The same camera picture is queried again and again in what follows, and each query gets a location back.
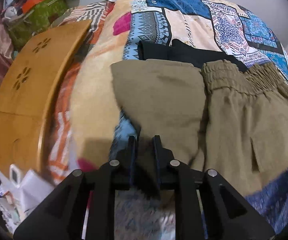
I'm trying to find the black folded pants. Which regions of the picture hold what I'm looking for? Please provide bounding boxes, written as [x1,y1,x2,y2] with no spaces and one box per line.
[137,39,248,72]

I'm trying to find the white papers pile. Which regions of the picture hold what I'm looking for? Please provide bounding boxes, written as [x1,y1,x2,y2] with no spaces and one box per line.
[0,164,54,234]

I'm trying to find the blue patchwork bedspread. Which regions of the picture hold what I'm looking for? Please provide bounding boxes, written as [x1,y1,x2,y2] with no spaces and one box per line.
[111,0,288,233]

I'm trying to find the wooden lap desk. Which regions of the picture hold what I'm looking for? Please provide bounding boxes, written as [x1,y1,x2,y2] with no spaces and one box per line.
[0,20,91,177]

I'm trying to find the green laundry basket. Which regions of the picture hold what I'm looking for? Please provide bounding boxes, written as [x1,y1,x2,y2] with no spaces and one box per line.
[6,0,68,51]

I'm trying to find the khaki olive pants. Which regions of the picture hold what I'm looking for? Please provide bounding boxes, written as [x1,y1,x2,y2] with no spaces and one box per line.
[110,60,288,196]

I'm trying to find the orange patterned blanket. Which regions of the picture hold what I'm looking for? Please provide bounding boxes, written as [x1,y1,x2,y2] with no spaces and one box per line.
[47,0,133,184]

